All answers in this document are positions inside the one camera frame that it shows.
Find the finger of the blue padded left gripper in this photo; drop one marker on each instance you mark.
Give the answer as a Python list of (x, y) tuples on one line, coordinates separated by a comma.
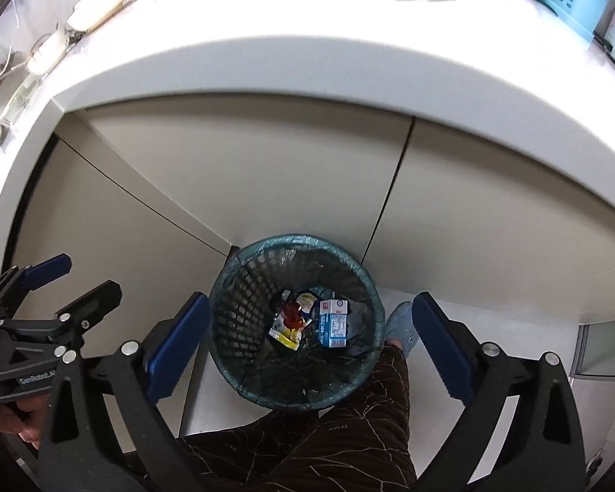
[(36, 276), (82, 314)]

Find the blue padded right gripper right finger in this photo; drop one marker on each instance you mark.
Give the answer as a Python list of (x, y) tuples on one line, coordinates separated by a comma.
[(543, 449)]

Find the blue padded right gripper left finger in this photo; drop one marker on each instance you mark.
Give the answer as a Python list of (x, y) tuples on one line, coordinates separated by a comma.
[(80, 451)]

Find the blue white milk carton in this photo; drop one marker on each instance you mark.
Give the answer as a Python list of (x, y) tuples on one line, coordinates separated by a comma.
[(333, 323)]

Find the dark mesh trash bin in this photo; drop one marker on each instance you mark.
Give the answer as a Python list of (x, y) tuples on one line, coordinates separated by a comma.
[(262, 370)]

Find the person's left hand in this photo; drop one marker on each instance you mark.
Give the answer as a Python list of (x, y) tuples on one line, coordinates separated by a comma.
[(30, 428)]

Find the green clear plastic bag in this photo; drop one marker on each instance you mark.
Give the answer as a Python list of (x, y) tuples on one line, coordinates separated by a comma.
[(19, 100)]

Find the person's patterned trouser leg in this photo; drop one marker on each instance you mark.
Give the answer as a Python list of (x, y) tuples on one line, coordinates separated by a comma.
[(361, 444)]

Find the blue slipper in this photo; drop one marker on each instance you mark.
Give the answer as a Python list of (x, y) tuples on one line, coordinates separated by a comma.
[(400, 330)]

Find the red mesh net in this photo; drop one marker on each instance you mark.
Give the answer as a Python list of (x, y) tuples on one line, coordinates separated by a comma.
[(293, 318)]

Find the yellow white snack wrapper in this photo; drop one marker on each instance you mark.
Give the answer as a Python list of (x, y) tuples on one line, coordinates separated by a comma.
[(290, 339)]

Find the white bowl with chopsticks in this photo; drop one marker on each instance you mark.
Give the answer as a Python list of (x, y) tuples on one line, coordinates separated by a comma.
[(48, 53)]

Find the white stacked bowl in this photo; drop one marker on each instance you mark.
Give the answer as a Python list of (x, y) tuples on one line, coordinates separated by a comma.
[(87, 15)]

